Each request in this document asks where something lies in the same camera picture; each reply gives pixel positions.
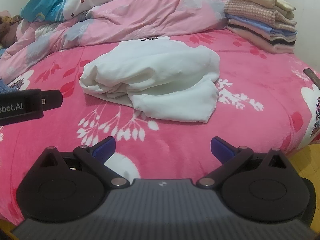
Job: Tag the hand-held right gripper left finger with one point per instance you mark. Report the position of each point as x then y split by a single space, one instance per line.
103 150

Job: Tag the brown fabric tag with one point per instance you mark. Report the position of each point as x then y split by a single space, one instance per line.
312 77

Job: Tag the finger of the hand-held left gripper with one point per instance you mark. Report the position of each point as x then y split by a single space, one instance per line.
52 99

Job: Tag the brown cloth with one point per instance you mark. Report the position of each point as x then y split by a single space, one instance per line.
6 30

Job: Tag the pink floral blanket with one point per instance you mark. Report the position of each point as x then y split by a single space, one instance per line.
225 120

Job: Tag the turquoise striped cloth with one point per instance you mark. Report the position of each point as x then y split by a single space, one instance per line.
42 2

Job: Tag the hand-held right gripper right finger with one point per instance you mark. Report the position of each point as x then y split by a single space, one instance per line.
222 151

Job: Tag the stack of folded clothes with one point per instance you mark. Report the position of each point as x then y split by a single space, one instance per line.
255 22

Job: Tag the white shirt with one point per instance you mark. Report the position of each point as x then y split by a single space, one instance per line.
150 75

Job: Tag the pink patchwork quilt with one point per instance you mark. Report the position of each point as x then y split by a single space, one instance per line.
150 12

